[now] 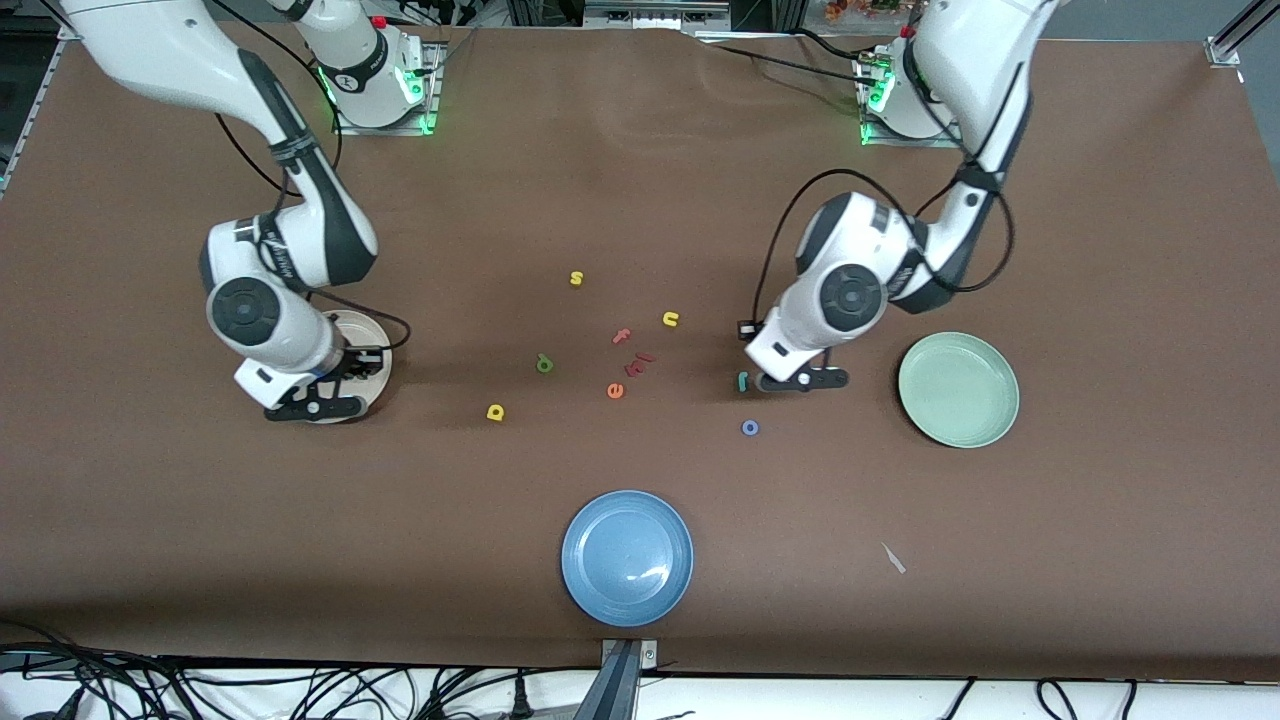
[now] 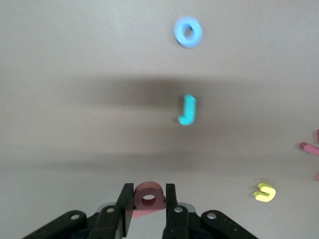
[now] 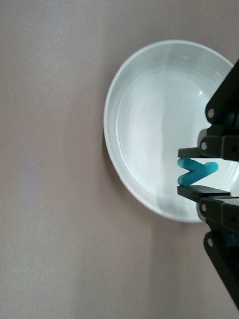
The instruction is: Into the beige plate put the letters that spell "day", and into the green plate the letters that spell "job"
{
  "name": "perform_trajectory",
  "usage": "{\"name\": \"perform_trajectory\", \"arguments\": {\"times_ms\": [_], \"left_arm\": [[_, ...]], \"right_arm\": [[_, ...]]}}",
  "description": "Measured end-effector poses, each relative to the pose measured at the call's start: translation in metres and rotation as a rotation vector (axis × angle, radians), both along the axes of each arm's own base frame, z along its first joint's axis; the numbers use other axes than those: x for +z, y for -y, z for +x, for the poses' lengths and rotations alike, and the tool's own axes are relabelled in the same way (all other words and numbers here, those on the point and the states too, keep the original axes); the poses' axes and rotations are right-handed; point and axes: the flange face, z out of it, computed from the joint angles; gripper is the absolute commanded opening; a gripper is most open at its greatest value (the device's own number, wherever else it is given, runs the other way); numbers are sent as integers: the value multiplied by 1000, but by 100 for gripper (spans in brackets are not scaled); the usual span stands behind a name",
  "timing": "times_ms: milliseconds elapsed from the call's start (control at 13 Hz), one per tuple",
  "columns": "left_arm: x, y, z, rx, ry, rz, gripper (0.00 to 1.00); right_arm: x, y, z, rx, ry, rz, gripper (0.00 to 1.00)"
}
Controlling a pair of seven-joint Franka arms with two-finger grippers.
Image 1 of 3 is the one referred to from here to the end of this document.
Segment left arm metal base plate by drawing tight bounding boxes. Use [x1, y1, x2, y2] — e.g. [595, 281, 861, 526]
[858, 55, 966, 149]

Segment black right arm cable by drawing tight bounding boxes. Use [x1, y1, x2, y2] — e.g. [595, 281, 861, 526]
[213, 0, 413, 353]

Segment black metal frame post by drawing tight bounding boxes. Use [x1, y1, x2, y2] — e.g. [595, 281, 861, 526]
[730, 0, 809, 31]
[508, 0, 586, 28]

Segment aluminium frame rail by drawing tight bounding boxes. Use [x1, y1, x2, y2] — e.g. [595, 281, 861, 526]
[0, 12, 101, 196]
[1205, 0, 1280, 69]

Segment silver electronics box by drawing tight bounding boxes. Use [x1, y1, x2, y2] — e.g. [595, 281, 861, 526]
[583, 0, 731, 29]

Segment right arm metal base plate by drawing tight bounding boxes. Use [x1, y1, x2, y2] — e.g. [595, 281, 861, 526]
[332, 40, 441, 136]

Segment beige brown plate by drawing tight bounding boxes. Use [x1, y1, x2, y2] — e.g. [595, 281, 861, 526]
[318, 310, 394, 425]

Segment tangled black floor cables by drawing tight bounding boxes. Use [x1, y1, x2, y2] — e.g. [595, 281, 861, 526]
[0, 622, 601, 720]

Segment grey metal camera mount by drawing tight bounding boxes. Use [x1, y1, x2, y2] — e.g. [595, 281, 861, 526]
[575, 638, 661, 720]

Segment black cable on table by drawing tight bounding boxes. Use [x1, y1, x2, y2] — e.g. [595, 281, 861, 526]
[695, 35, 881, 91]
[785, 25, 881, 63]

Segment blue plate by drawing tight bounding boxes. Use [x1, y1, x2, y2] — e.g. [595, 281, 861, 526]
[560, 489, 695, 629]

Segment looped black floor cable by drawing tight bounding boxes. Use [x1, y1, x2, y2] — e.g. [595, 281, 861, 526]
[1035, 678, 1083, 720]

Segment pale green plate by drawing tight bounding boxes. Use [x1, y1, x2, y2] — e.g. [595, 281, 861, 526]
[897, 331, 1021, 449]

